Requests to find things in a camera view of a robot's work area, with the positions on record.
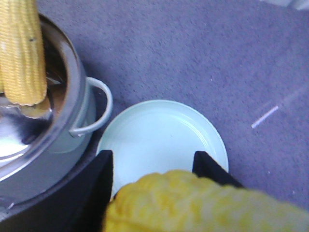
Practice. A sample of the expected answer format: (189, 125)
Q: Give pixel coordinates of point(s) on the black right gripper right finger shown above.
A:
(205, 166)

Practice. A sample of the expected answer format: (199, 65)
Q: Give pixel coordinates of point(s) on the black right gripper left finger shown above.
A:
(79, 198)

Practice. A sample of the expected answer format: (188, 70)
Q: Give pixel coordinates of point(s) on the bright yellow corn cob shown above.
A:
(179, 201)

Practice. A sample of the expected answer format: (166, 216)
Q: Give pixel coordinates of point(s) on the mint green round plate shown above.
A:
(158, 136)

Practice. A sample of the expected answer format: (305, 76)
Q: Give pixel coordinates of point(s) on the sage green electric cooker pot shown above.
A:
(40, 144)

